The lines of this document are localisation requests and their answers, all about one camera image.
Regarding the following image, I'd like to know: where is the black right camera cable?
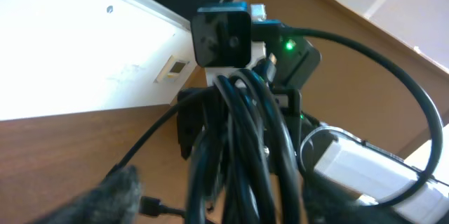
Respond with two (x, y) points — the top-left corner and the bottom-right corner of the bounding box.
(251, 20), (445, 208)

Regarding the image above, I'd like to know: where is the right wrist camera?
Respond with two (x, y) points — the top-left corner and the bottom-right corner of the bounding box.
(190, 2), (267, 86)

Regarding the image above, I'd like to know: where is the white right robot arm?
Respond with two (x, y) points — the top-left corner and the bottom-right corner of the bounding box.
(173, 28), (448, 223)

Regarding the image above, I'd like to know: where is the white wall thermostat panel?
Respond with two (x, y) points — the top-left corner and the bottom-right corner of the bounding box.
(154, 55), (189, 84)

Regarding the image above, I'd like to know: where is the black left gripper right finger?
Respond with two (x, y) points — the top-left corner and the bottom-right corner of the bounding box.
(302, 180), (410, 224)

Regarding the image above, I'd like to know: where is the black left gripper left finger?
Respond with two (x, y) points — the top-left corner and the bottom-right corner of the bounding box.
(32, 166), (142, 224)

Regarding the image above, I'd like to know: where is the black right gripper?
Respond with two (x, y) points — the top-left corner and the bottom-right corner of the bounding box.
(177, 87), (301, 173)

